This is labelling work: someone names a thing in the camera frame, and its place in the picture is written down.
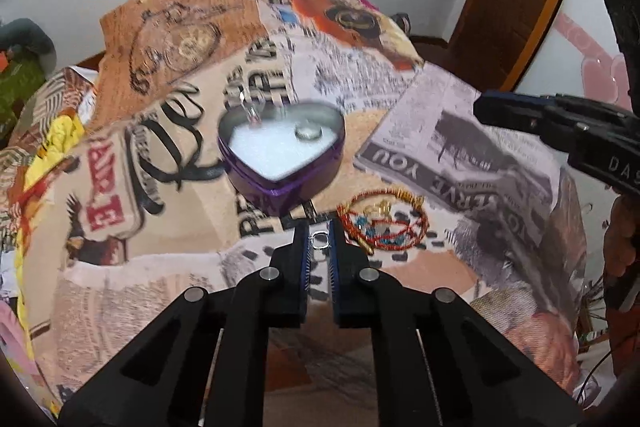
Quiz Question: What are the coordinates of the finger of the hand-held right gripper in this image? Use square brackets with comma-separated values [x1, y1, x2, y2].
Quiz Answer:
[473, 90, 551, 138]

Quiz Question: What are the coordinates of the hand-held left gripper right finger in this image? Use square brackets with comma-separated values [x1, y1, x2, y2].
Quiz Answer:
[327, 221, 584, 427]

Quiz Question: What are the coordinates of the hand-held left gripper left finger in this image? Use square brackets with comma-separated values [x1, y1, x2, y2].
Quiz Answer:
[57, 223, 311, 427]

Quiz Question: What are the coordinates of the purple heart-shaped tin box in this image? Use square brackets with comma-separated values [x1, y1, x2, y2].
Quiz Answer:
[217, 102, 346, 218]

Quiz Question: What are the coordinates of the person's right hand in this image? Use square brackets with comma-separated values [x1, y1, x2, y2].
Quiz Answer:
[602, 194, 640, 308]

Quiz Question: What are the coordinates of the small gold charm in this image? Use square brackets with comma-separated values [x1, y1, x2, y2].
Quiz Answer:
[362, 200, 397, 221]

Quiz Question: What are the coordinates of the printed blanket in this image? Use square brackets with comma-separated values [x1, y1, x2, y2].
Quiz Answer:
[0, 0, 589, 427]

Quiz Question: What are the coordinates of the silver hook earring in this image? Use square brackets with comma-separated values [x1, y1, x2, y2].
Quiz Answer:
[241, 99, 263, 128]

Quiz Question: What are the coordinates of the yellow cloth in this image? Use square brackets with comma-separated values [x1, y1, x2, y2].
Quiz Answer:
[22, 113, 87, 190]

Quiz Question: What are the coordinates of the green cloth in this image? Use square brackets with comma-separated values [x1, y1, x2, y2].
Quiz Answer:
[0, 52, 48, 135]

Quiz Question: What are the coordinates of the grey cloth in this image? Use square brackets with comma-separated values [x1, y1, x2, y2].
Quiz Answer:
[0, 18, 57, 58]

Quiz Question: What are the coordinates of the blue beaded bracelet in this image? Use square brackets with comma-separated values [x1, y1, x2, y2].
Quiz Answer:
[364, 224, 410, 249]

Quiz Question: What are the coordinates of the pink wall sticker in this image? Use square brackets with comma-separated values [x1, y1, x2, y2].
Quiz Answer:
[554, 11, 632, 108]

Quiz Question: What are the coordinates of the red beaded bracelet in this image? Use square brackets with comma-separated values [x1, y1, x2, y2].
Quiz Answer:
[336, 192, 431, 256]

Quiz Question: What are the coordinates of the thin black cable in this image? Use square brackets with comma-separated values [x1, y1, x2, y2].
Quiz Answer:
[574, 341, 617, 408]

